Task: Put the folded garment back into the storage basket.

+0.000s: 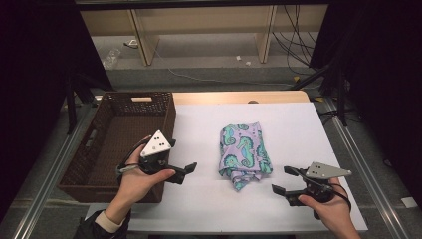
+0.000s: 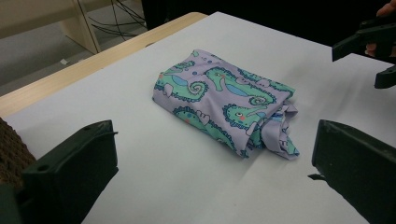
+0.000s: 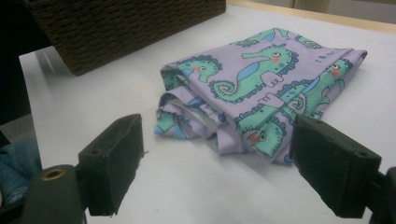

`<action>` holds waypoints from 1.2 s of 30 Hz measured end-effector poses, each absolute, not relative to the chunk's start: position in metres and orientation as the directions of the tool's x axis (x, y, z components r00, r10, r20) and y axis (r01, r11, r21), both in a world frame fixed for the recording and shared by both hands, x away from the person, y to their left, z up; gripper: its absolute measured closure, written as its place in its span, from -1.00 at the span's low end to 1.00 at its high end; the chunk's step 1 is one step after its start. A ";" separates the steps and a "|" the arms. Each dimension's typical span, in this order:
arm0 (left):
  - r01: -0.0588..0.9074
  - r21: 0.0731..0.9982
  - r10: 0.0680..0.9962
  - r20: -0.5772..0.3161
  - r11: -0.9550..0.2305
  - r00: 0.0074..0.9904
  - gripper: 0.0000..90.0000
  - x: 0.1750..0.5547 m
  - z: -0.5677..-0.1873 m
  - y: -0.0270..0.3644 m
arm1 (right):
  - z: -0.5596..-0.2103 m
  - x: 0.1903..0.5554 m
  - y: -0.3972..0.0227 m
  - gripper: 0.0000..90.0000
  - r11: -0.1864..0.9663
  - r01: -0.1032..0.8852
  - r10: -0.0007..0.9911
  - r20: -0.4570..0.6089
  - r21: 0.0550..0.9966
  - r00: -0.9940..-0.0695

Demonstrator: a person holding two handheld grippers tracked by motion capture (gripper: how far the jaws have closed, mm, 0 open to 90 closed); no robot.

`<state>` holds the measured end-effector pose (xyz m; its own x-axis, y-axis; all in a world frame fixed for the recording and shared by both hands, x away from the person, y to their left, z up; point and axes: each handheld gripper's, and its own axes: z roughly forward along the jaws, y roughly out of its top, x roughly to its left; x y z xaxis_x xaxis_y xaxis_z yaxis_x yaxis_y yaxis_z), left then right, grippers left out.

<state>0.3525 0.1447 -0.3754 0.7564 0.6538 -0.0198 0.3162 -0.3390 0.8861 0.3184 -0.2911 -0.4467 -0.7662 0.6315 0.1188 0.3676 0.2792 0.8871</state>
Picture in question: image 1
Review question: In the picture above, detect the seahorse print cloth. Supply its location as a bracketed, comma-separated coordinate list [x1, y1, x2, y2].
[217, 120, 275, 193]

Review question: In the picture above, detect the aluminium rail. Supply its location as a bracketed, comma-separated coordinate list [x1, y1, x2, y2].
[321, 97, 410, 239]
[12, 99, 98, 239]

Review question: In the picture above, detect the white tape piece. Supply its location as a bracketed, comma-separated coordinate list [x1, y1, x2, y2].
[400, 196, 418, 209]

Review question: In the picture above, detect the person's right hand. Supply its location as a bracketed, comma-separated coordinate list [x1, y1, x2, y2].
[297, 176, 362, 239]

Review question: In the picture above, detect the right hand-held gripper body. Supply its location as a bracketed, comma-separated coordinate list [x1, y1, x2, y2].
[288, 160, 353, 207]

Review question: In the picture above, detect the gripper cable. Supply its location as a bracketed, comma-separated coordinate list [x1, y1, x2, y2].
[292, 167, 352, 211]
[114, 137, 150, 177]

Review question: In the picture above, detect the white table mat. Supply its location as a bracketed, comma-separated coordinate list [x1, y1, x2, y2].
[84, 102, 369, 233]

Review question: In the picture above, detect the thin white floor cable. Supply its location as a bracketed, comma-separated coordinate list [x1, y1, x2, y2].
[154, 49, 296, 89]

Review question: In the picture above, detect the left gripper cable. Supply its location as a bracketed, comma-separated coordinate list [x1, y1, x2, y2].
[114, 137, 150, 177]

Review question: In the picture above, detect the black curtain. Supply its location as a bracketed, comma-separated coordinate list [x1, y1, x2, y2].
[309, 0, 422, 207]
[0, 0, 114, 224]

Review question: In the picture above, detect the light wooden shelf unit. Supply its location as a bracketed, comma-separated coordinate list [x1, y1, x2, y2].
[80, 4, 329, 67]

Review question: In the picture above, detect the black tripod stand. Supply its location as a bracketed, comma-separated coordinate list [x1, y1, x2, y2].
[290, 56, 351, 127]
[63, 72, 101, 135]

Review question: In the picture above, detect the clear plastic bag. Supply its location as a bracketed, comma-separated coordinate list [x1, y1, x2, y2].
[102, 47, 122, 70]

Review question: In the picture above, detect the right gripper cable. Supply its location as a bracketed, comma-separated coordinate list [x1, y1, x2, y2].
[292, 167, 352, 211]

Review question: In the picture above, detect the brown woven basket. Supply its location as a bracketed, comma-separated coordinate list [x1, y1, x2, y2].
[58, 91, 178, 204]

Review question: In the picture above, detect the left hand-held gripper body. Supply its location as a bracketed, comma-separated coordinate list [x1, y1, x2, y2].
[138, 129, 177, 176]

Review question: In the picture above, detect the bundle of black cables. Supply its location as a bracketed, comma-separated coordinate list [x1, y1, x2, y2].
[271, 4, 320, 77]

